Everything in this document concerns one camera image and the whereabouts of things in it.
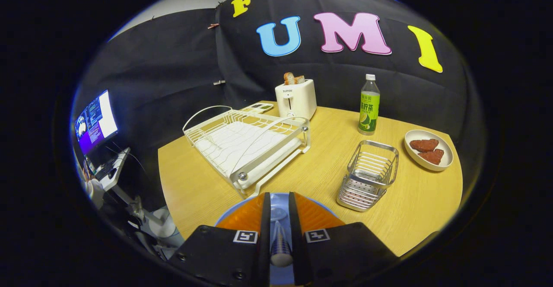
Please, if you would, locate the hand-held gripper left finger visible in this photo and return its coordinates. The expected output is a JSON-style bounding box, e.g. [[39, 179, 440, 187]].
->
[[168, 192, 272, 287]]

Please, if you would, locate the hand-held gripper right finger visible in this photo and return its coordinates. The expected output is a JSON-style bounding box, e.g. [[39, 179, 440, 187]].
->
[[288, 191, 399, 287]]

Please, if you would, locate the metal spoon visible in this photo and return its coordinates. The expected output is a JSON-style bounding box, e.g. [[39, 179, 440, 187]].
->
[[269, 207, 295, 268]]

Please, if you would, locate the metal wire basket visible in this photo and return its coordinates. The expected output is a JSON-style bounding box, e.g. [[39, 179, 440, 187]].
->
[[336, 140, 399, 212]]

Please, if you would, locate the blue plate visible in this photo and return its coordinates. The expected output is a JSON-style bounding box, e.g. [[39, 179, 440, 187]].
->
[[215, 192, 346, 287]]

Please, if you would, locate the white wire dish rack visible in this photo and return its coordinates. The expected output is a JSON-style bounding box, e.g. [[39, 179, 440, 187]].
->
[[183, 105, 311, 199]]

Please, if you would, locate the white dish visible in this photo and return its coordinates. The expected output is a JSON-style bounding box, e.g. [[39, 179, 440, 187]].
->
[[404, 130, 454, 172]]

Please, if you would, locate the grey desk stand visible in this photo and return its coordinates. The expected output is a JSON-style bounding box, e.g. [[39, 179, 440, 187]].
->
[[110, 183, 178, 240]]

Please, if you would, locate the white keyboard tray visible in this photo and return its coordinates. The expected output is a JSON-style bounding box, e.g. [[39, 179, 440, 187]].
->
[[95, 147, 131, 191]]

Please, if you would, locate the red meat piece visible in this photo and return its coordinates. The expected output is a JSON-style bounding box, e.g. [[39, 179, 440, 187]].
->
[[417, 149, 445, 165], [409, 139, 439, 152]]

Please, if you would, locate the green tea bottle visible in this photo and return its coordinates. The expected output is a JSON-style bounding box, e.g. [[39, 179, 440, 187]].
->
[[358, 74, 381, 136]]

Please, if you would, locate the divided snack tray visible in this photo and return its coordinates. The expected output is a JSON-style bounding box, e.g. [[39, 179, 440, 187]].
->
[[240, 103, 274, 114]]

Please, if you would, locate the white toaster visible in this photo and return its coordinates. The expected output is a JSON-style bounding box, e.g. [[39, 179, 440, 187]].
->
[[275, 79, 318, 120]]

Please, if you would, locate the computer monitor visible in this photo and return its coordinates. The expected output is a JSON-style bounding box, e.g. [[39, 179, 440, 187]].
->
[[74, 89, 118, 156]]

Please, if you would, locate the black backdrop cloth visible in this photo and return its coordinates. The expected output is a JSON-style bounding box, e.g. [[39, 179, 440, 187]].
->
[[71, 0, 484, 218]]

